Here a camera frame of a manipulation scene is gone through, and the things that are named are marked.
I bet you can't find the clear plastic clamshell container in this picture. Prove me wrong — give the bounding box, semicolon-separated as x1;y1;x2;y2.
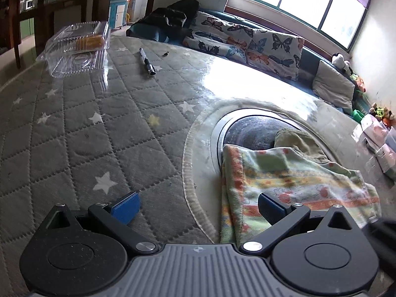
36;20;112;79

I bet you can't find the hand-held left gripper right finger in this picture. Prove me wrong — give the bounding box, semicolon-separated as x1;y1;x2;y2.
241;192;361;256

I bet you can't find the grey star quilted table cover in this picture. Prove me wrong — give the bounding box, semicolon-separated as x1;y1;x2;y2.
0;33;396;297

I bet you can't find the black bag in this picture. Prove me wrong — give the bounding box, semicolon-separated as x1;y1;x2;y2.
135;0;200;43

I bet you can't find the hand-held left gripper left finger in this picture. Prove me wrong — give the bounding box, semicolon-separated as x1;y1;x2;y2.
43;191;158;256

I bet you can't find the dark wooden chair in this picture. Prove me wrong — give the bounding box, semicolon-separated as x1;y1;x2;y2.
0;0;23;69
33;0;89;57

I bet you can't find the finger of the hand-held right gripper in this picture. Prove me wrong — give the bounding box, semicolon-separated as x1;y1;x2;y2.
363;217;396;255

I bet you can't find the floral patterned green garment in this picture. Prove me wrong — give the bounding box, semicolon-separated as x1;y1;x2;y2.
221;128;382;246

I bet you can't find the blue white cabinet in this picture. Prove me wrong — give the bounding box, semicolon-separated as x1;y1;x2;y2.
109;0;132;29

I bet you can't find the blue sofa bed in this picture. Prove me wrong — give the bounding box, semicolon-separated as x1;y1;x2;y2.
125;8;366;122

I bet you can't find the clear plastic storage box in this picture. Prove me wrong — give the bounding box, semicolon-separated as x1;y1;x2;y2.
384;125;396;153

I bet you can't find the brown plush toy pile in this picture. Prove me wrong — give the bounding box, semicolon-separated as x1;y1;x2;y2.
369;102;396;128

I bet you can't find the colourful toy pile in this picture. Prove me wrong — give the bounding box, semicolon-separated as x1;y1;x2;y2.
352;74;368;94

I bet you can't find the butterfly print cushion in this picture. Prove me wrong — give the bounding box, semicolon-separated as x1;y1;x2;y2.
182;10;306;81

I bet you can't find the white plush toy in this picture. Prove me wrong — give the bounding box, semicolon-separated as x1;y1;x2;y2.
332;52;354;75

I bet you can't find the black silver pen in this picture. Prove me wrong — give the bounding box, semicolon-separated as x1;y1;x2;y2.
139;47;157;77

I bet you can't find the orange food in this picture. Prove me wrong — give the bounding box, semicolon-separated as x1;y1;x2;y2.
75;35;103;50

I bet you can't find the grey cushion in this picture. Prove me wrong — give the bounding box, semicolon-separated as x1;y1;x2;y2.
311;59;357;112

